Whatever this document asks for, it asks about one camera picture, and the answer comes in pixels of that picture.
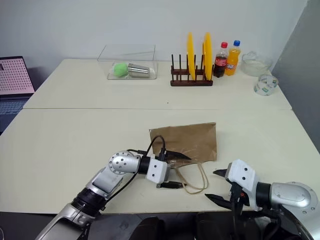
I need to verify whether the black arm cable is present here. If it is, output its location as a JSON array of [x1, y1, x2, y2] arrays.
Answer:
[[229, 184, 245, 240], [98, 135, 167, 210]]

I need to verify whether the laptop with pink screen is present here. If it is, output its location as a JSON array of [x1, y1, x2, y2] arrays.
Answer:
[[0, 56, 36, 136]]

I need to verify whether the steel cup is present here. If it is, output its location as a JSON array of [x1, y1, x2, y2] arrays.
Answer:
[[127, 62, 154, 78]]

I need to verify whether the yellow plate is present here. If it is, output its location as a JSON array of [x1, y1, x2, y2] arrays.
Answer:
[[187, 31, 197, 81], [202, 31, 214, 81]]

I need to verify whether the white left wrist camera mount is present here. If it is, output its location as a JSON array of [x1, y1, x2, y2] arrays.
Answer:
[[145, 157, 171, 185]]

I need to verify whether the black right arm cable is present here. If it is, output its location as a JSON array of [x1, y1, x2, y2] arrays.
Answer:
[[229, 184, 245, 240]]

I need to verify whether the clear tape roll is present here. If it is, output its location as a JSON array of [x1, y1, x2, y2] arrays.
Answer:
[[253, 74, 279, 97]]

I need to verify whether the green fuzzy ball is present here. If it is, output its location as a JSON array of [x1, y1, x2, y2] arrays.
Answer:
[[112, 62, 129, 78]]

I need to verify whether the clear plastic box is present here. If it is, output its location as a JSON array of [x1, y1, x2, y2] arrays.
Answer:
[[97, 44, 160, 81]]

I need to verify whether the orange soda bottle blue cap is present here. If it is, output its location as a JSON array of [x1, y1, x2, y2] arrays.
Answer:
[[224, 39, 243, 77]]

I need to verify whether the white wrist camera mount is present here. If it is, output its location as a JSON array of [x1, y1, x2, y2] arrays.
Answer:
[[224, 159, 261, 211], [145, 157, 171, 185]]

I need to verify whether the cola bottle red cap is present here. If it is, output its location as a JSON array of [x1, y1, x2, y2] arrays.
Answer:
[[213, 41, 229, 79]]

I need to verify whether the brown paper bag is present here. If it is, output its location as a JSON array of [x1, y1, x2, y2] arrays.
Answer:
[[149, 122, 218, 196]]

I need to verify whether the dark wooden dish rack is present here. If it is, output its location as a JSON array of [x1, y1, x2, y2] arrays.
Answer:
[[170, 53, 214, 87]]

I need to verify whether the clear glass bowl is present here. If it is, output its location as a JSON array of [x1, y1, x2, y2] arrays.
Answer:
[[240, 50, 274, 77]]

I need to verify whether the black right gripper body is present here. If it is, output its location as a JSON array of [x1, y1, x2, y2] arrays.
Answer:
[[228, 182, 251, 209]]

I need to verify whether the grey partition panel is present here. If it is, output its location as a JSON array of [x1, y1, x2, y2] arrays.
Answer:
[[270, 0, 320, 161]]

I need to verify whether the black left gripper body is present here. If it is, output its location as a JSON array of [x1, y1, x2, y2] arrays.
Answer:
[[156, 149, 174, 189]]

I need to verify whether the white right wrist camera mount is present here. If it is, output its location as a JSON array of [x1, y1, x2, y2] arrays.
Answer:
[[224, 159, 261, 211]]

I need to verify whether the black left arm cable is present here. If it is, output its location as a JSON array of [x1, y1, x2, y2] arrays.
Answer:
[[98, 135, 167, 210]]

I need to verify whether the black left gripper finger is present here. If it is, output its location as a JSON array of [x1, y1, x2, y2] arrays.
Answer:
[[165, 149, 192, 161], [159, 181, 185, 189]]

